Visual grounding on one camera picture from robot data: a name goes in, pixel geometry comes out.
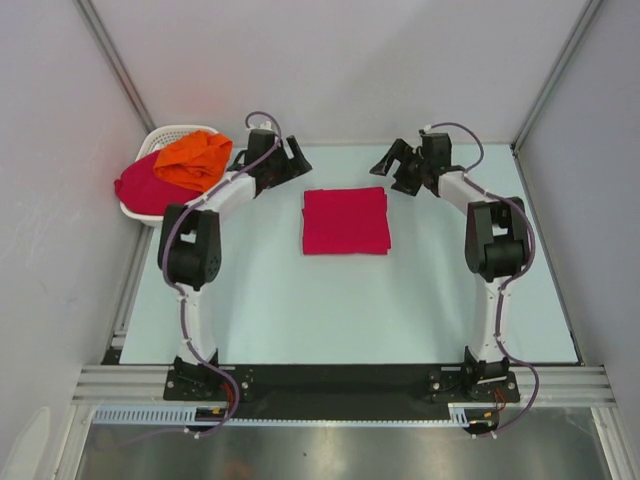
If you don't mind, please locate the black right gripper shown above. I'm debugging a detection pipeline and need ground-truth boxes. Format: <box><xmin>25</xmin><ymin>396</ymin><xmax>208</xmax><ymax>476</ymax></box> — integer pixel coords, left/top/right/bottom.
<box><xmin>371</xmin><ymin>139</ymin><xmax>430</xmax><ymax>197</ymax></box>

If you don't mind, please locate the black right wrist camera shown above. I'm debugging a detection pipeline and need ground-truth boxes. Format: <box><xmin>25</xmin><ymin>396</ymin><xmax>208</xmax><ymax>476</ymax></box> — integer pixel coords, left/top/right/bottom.
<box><xmin>421</xmin><ymin>133</ymin><xmax>452</xmax><ymax>170</ymax></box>

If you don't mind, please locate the aluminium left corner post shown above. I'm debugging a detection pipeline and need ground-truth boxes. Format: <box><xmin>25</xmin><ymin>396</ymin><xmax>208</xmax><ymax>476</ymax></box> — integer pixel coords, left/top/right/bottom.
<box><xmin>72</xmin><ymin>0</ymin><xmax>156</xmax><ymax>133</ymax></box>

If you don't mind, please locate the pink t shirt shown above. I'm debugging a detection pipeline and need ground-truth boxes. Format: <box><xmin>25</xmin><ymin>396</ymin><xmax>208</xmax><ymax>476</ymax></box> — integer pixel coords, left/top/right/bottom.
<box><xmin>114</xmin><ymin>151</ymin><xmax>200</xmax><ymax>216</ymax></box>
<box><xmin>302</xmin><ymin>187</ymin><xmax>391</xmax><ymax>256</ymax></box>

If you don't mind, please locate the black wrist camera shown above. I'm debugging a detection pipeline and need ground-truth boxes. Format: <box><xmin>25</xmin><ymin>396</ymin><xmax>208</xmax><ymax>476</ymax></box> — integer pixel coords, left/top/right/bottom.
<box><xmin>245</xmin><ymin>128</ymin><xmax>277</xmax><ymax>164</ymax></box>
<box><xmin>421</xmin><ymin>133</ymin><xmax>452</xmax><ymax>170</ymax></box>

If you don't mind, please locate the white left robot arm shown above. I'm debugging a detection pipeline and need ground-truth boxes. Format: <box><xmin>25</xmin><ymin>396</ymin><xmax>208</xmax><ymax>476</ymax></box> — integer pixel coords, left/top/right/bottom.
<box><xmin>157</xmin><ymin>128</ymin><xmax>312</xmax><ymax>400</ymax></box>

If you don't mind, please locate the aluminium right corner post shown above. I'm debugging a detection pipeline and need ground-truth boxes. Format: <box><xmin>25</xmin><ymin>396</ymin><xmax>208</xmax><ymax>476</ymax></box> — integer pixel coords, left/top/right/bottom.
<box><xmin>510</xmin><ymin>0</ymin><xmax>607</xmax><ymax>150</ymax></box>

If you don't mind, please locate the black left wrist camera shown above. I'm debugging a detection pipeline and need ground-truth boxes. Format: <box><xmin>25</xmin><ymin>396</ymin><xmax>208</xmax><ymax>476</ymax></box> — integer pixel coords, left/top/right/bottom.
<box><xmin>245</xmin><ymin>128</ymin><xmax>277</xmax><ymax>164</ymax></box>

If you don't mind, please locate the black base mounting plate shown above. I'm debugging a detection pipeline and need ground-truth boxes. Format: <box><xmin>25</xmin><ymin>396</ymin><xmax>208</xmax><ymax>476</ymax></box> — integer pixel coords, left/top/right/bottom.
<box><xmin>163</xmin><ymin>359</ymin><xmax>520</xmax><ymax>416</ymax></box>

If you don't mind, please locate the aluminium corner post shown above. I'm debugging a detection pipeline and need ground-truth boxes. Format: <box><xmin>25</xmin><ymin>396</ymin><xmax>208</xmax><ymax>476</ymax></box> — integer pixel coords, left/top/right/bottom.
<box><xmin>510</xmin><ymin>0</ymin><xmax>607</xmax><ymax>150</ymax></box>
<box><xmin>72</xmin><ymin>0</ymin><xmax>156</xmax><ymax>133</ymax></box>

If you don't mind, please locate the orange t shirt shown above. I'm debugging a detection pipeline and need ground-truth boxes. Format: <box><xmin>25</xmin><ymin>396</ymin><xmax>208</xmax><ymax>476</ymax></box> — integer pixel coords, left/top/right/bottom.
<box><xmin>153</xmin><ymin>130</ymin><xmax>233</xmax><ymax>193</ymax></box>

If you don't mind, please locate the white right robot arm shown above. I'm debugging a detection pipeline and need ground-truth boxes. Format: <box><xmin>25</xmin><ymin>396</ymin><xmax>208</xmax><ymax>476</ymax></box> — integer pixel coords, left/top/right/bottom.
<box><xmin>370</xmin><ymin>134</ymin><xmax>535</xmax><ymax>401</ymax></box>

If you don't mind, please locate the aluminium front frame rail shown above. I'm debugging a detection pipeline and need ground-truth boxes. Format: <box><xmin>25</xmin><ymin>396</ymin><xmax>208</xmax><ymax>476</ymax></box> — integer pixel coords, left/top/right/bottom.
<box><xmin>72</xmin><ymin>365</ymin><xmax>615</xmax><ymax>407</ymax></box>

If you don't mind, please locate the white slotted cable duct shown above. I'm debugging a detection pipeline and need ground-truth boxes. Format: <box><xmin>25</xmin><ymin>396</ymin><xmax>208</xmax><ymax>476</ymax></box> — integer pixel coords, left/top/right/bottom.
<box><xmin>92</xmin><ymin>404</ymin><xmax>492</xmax><ymax>430</ymax></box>

